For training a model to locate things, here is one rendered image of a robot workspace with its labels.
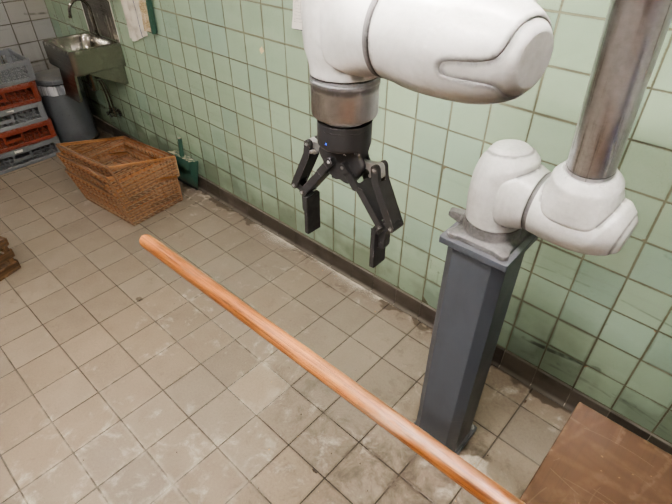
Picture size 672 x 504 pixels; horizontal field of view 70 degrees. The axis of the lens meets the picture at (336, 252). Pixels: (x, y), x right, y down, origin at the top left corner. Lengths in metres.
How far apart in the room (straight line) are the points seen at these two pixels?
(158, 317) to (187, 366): 0.39
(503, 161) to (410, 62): 0.77
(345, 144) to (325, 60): 0.11
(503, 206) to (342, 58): 0.78
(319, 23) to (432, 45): 0.15
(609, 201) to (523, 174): 0.20
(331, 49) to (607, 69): 0.61
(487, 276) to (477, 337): 0.24
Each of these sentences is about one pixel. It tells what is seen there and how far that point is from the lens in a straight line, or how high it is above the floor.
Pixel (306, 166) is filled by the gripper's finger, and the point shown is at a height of 1.45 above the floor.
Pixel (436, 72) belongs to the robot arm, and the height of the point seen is 1.65.
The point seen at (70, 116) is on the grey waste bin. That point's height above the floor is 0.26.
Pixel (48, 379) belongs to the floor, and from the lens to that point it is 2.60.
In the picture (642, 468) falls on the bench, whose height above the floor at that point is 0.58.
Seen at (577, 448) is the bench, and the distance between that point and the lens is 1.55.
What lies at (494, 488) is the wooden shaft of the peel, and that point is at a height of 1.21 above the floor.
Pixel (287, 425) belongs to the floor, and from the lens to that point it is 2.13.
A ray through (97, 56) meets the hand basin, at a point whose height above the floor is 0.82.
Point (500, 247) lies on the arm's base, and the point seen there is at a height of 1.02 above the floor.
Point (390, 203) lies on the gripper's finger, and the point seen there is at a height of 1.44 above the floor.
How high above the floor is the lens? 1.80
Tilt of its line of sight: 38 degrees down
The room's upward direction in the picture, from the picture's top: straight up
